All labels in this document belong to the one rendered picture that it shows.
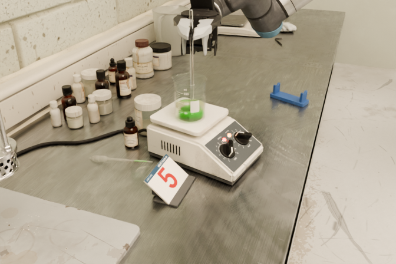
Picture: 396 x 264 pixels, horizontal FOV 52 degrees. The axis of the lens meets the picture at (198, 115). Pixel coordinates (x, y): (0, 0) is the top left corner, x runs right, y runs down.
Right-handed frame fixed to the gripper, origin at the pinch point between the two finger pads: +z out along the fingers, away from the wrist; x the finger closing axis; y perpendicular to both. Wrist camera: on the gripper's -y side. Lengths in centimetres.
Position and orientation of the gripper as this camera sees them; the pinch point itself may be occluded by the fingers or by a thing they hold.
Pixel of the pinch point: (191, 32)
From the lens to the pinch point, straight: 72.5
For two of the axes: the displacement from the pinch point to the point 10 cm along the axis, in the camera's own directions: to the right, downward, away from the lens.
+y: 0.1, 8.9, 4.6
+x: -9.9, -0.5, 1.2
